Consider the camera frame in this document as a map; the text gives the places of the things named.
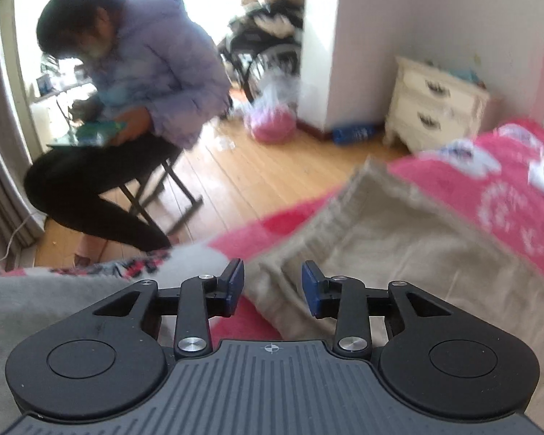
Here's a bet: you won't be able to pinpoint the pink filled plastic bag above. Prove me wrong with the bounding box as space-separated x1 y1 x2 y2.
245 77 300 143

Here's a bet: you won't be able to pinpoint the black wheelchair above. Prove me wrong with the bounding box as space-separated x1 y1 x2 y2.
218 4 304 100

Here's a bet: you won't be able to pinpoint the blue plastic bottle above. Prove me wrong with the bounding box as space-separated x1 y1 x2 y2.
333 122 382 145

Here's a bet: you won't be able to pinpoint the grey curtain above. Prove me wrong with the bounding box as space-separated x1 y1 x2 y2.
0 0 46 254

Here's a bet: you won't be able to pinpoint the pink floral blanket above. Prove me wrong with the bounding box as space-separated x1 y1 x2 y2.
4 120 544 340

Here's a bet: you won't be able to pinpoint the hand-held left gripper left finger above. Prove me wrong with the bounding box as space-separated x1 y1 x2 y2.
93 258 246 359

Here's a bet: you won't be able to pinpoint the blue tablet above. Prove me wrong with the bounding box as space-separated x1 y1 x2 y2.
48 120 128 148

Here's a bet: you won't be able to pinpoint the grey cloth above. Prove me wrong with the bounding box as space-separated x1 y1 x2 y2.
0 274 177 418

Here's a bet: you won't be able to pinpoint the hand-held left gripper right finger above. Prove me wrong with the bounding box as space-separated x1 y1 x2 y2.
301 260 453 358

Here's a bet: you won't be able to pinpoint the white nightstand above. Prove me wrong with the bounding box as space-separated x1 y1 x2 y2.
383 55 490 154

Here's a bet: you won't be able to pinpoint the beige pants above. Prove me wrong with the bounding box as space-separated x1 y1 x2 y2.
247 156 544 418

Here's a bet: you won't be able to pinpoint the heap of light clothes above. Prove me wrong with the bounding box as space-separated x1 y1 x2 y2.
242 0 306 37

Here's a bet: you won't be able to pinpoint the black folding stool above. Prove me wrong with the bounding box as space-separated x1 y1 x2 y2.
118 145 205 236

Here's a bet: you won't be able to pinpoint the folding table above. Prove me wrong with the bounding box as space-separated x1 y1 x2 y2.
27 79 96 105

